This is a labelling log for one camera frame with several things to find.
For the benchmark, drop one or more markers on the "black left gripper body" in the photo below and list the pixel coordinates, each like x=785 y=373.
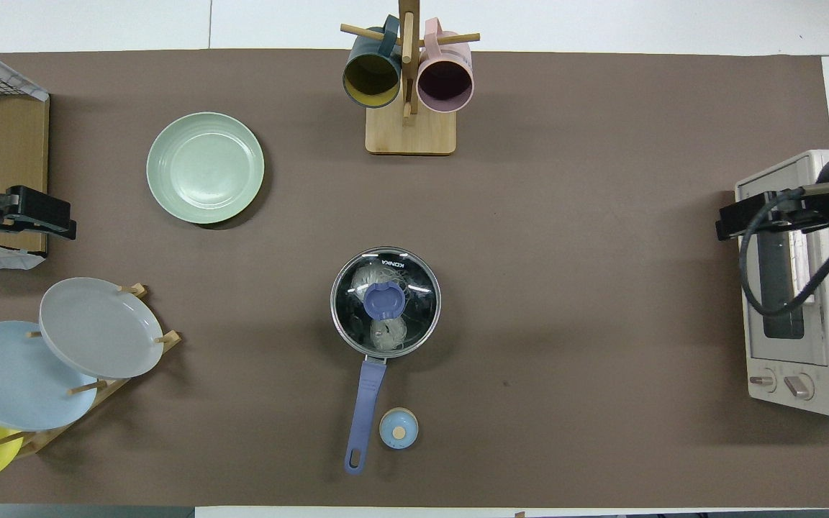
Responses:
x=33 y=208

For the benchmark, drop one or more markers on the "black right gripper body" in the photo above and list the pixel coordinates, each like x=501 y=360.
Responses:
x=767 y=216

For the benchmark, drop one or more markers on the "vermicelli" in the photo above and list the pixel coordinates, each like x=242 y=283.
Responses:
x=388 y=335

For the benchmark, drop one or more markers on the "grey plate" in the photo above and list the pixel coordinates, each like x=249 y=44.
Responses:
x=98 y=327

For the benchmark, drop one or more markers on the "light green plate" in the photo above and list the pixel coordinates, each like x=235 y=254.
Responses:
x=205 y=167

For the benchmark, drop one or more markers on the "light blue plate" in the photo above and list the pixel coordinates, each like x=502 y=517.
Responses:
x=11 y=374

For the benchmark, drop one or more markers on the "wooden plate rack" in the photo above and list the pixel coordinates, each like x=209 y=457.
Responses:
x=47 y=437

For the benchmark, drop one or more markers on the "brown table mat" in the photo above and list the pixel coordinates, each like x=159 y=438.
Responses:
x=565 y=324

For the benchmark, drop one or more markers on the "pink mug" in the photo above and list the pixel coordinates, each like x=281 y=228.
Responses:
x=445 y=83

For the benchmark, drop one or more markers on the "wooden mug tree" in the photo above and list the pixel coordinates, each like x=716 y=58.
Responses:
x=410 y=133

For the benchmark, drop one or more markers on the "dark teal mug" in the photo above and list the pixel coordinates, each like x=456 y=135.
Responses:
x=371 y=79

